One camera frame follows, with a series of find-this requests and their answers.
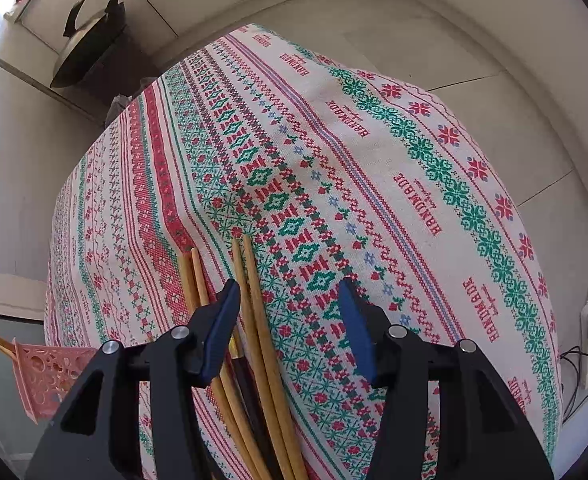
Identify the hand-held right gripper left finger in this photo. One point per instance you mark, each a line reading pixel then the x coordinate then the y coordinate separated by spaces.
pixel 219 330

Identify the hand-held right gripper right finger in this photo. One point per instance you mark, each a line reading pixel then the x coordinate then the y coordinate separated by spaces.
pixel 356 330

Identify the wooden chopsticks bundle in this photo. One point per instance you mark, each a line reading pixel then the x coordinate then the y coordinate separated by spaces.
pixel 200 285

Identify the dark chopstick with yellow band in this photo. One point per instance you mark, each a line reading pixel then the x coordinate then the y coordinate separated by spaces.
pixel 249 400

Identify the pink perforated chopstick holder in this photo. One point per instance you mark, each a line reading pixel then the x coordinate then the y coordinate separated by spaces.
pixel 44 375

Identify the patterned red green tablecloth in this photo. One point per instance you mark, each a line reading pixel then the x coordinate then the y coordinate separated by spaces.
pixel 349 185

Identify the crumpled clear plastic bag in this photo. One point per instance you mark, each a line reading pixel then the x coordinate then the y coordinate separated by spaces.
pixel 118 109

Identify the dark brown bin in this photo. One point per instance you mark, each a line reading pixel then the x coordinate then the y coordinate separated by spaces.
pixel 119 55

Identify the dark wok lid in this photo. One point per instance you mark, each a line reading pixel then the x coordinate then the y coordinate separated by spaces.
pixel 86 47

